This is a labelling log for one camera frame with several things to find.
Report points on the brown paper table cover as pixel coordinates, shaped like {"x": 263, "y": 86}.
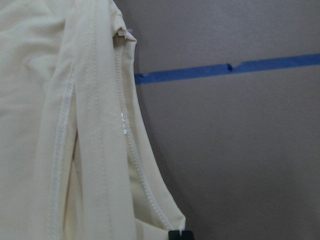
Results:
{"x": 238, "y": 149}

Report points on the cream long-sleeve graphic shirt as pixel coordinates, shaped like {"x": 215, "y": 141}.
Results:
{"x": 75, "y": 159}

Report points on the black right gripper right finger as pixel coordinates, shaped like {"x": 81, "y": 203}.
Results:
{"x": 187, "y": 235}

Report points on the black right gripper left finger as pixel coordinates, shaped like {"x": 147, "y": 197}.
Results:
{"x": 174, "y": 235}

